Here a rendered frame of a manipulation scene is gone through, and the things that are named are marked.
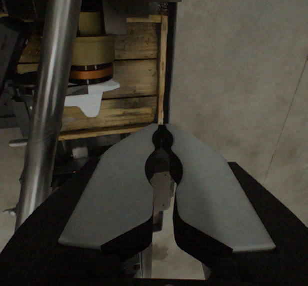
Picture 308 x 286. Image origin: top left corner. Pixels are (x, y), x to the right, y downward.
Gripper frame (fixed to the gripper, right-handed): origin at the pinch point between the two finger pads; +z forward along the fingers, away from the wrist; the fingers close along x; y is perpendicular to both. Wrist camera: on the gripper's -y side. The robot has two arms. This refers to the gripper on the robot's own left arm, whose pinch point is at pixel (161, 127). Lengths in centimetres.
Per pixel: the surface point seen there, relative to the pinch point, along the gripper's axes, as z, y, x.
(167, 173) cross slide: 37, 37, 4
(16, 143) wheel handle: 50, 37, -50
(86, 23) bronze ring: 18.7, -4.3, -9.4
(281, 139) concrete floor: 170, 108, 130
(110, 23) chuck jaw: 20.2, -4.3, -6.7
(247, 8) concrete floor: 152, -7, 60
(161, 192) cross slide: 36, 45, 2
